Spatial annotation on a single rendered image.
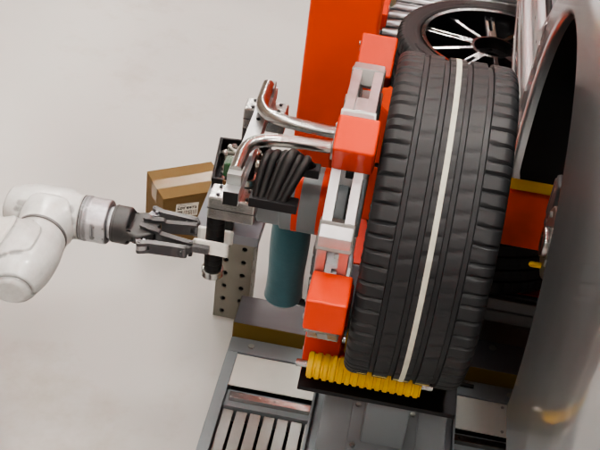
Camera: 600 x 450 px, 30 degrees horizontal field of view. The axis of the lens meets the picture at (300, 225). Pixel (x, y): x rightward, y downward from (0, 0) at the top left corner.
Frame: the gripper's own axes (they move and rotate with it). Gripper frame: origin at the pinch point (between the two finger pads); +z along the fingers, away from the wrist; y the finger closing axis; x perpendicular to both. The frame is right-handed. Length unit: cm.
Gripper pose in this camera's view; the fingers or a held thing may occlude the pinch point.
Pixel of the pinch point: (213, 241)
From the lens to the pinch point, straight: 218.6
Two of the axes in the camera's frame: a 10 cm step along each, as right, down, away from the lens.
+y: -1.6, 5.7, -8.1
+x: 1.1, -8.0, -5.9
